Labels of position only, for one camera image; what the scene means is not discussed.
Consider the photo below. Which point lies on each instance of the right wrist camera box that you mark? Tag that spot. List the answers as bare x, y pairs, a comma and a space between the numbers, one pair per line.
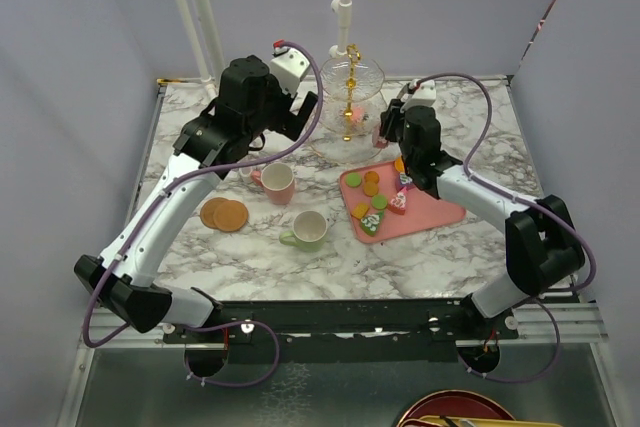
419, 94

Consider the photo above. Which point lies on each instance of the toy orange egg tart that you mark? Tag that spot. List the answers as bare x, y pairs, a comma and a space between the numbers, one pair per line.
399, 165

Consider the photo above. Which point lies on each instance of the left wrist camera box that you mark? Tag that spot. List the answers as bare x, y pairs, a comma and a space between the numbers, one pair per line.
289, 66

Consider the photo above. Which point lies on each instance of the toy green macaron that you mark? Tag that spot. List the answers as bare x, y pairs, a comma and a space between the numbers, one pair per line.
353, 179
379, 201

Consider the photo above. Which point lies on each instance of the pink serving tray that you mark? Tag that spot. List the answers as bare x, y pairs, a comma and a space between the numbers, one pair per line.
422, 211

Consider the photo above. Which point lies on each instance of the white pvc pipe frame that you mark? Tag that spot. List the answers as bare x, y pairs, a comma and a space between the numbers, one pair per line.
203, 35

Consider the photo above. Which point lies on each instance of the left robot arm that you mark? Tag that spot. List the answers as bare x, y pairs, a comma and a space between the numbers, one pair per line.
253, 97

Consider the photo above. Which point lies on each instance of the toy yellow cracker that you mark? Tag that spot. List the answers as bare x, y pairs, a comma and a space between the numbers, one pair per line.
360, 211

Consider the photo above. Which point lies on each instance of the toy orange round cookie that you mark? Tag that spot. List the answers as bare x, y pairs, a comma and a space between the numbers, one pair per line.
370, 188

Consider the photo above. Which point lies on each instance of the toy green macaron upper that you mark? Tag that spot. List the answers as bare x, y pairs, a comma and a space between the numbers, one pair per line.
353, 179

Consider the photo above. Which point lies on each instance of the three-tier glass dessert stand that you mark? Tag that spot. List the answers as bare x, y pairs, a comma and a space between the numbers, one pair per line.
349, 81

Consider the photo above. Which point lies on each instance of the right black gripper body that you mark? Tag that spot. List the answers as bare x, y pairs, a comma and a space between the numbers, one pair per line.
395, 122

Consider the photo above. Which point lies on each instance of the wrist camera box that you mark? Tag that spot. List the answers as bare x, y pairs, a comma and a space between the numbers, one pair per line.
419, 94
289, 66

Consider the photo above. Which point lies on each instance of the red round tray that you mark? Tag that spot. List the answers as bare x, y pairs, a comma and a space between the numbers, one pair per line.
455, 403

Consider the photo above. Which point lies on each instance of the toy green macaron lower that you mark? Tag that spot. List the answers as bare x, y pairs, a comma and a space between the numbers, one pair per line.
379, 201

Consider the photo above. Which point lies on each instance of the toy green cake slice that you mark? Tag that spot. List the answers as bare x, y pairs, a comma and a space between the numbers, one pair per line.
370, 223

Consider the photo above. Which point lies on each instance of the toy purple cake slice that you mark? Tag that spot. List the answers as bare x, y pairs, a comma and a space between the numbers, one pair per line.
404, 181

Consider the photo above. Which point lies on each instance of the cork coaster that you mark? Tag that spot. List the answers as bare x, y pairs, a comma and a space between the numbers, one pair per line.
208, 210
230, 216

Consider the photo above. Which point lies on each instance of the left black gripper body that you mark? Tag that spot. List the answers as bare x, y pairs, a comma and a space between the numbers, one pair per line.
279, 116

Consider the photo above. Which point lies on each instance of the green mug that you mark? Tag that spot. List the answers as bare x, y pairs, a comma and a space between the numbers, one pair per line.
308, 232

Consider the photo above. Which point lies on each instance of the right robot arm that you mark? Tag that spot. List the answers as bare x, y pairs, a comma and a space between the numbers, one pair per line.
541, 249

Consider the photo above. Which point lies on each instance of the aluminium rail base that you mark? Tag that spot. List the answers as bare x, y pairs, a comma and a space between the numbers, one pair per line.
350, 327

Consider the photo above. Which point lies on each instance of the toy brown chip cookie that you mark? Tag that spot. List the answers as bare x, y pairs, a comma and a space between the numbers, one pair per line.
372, 176

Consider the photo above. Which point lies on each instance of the pink mug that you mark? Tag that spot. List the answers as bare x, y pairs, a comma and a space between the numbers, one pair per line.
277, 181

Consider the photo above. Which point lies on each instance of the yellow-handled tool at wall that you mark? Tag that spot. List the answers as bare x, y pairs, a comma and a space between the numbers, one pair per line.
166, 81

